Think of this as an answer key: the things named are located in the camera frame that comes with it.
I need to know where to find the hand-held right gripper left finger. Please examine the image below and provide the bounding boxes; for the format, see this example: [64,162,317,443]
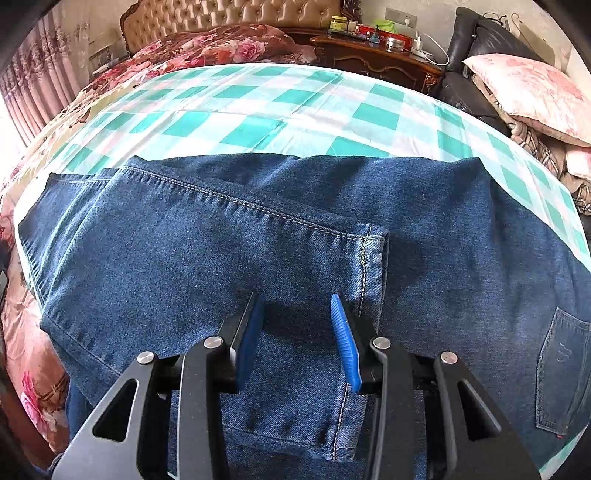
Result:
[51,292,266,480]

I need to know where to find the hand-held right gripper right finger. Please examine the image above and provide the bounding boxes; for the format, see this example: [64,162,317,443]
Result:
[329,294,542,480]

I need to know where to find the blue denim pants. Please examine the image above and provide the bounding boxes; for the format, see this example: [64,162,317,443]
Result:
[18,154,591,480]

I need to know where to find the green checkered tablecloth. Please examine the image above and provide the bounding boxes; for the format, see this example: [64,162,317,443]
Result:
[14,64,591,480]

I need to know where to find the brown plaid blanket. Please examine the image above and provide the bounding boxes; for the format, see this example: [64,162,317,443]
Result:
[496,108,591,213]

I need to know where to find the black leather armchair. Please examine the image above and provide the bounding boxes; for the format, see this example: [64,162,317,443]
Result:
[436,7,555,134]

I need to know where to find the dark wooden nightstand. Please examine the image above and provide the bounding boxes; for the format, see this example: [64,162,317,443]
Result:
[309,34,444,95]

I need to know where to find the dark red floral blanket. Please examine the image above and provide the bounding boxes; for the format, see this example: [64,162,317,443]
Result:
[88,24,296,93]

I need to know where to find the small pink floral pillow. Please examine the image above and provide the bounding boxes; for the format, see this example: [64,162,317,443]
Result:
[566,145,591,178]

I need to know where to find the large pink floral pillow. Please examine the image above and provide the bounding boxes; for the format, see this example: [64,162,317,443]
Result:
[462,53,591,147]

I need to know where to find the tufted leather carved headboard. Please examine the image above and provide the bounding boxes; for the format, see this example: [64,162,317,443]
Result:
[120,0,361,47]

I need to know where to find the pink floral curtain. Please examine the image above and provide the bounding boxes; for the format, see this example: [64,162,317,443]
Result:
[0,23,88,139]

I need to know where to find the white charger cable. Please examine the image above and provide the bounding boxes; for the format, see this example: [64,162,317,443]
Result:
[418,32,451,65]

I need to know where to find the grey wall outlet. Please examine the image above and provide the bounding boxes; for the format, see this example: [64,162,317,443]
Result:
[385,7,419,26]

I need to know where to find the wire clothes hanger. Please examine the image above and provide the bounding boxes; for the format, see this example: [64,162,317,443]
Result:
[485,11,522,28]

